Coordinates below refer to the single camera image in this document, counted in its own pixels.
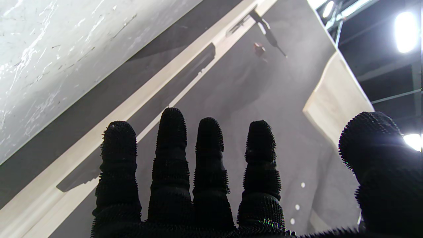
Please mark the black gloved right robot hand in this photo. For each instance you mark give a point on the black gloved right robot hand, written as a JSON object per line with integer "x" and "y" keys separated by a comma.
{"x": 390, "y": 185}

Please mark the bright ceiling lamp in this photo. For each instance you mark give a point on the bright ceiling lamp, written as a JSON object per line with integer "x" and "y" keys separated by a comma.
{"x": 406, "y": 32}
{"x": 327, "y": 9}
{"x": 413, "y": 140}

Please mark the light wooden curved panel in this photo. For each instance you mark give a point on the light wooden curved panel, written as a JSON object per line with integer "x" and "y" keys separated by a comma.
{"x": 333, "y": 96}

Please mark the wine glass with red wine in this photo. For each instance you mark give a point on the wine glass with red wine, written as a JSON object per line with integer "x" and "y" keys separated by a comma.
{"x": 259, "y": 49}

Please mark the dark wine bottle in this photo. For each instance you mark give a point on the dark wine bottle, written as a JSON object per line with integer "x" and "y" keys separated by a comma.
{"x": 268, "y": 33}

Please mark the light wooden shelf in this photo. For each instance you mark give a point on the light wooden shelf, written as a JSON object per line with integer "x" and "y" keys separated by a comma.
{"x": 148, "y": 91}

